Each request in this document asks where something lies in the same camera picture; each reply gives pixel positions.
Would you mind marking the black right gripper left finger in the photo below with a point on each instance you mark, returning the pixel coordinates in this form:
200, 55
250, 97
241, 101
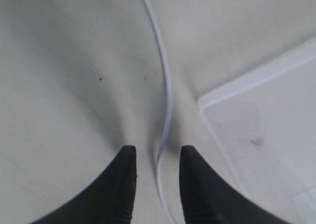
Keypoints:
107, 200

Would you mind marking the clear plastic box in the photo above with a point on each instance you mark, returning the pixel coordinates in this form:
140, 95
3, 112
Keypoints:
264, 124

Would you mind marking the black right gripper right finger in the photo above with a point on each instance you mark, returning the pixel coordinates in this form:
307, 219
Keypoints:
206, 198

